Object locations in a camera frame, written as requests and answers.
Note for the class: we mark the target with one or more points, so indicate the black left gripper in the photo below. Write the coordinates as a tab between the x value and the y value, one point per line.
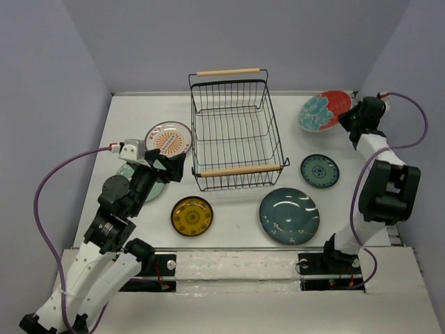
174	164

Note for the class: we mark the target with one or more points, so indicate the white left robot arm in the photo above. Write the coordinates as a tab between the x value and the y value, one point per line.
107	259

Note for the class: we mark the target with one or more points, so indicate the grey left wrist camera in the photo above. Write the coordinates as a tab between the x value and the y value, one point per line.
132	151

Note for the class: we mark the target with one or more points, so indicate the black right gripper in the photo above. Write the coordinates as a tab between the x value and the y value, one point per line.
343	117

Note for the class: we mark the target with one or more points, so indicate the white plate orange sunburst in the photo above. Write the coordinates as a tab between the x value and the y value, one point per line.
170	137

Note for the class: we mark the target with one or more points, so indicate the yellow brown rimmed plate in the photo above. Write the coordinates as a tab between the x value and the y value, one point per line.
192	216

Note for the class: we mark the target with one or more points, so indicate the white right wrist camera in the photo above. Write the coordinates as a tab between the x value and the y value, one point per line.
385	97

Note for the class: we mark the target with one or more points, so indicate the large dark teal plate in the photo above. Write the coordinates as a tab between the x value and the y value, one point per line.
289	216

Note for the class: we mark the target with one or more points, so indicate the red teal flower plate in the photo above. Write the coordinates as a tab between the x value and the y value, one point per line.
322	111

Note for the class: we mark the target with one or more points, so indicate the pale green plate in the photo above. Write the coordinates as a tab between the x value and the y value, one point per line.
127	171

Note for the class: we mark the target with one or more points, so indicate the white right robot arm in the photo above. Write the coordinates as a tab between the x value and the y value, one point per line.
386	188

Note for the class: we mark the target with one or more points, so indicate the small blue floral plate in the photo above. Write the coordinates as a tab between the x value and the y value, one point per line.
319	171

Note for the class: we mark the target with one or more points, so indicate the black wire dish rack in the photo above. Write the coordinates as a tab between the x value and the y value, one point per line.
236	140

